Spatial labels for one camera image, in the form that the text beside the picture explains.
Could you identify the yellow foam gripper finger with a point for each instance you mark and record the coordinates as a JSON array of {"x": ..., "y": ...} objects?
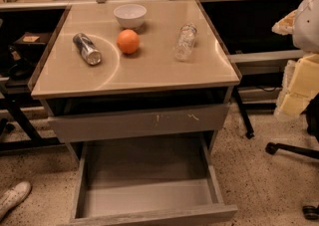
[
  {"x": 285, "y": 26},
  {"x": 300, "y": 85}
]

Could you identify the silver blue redbull can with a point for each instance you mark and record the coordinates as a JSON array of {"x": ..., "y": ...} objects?
[{"x": 87, "y": 49}]

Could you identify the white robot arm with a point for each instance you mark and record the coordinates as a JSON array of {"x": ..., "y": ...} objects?
[{"x": 306, "y": 28}]

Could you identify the closed grey top drawer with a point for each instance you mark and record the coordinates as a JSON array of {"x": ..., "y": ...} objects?
[{"x": 101, "y": 126}]

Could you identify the grey drawer cabinet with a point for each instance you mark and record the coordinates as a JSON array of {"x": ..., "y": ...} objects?
[{"x": 151, "y": 78}]

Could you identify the open grey middle drawer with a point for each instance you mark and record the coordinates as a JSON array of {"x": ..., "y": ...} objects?
[{"x": 148, "y": 181}]

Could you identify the black office chair base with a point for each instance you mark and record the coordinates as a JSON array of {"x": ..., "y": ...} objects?
[{"x": 312, "y": 118}]

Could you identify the clear plastic water bottle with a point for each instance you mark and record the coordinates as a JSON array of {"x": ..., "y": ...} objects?
[{"x": 185, "y": 42}]

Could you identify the black chair caster wheel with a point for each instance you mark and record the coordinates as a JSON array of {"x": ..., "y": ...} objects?
[{"x": 311, "y": 212}]

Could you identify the white ceramic bowl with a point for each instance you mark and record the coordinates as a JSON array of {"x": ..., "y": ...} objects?
[{"x": 130, "y": 16}]

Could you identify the orange fruit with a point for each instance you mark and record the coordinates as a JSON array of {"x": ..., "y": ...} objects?
[{"x": 128, "y": 41}]

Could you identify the black box with label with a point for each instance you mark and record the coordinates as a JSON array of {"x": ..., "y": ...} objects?
[{"x": 32, "y": 41}]

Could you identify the white shoe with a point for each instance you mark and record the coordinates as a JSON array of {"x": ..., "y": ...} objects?
[{"x": 13, "y": 197}]

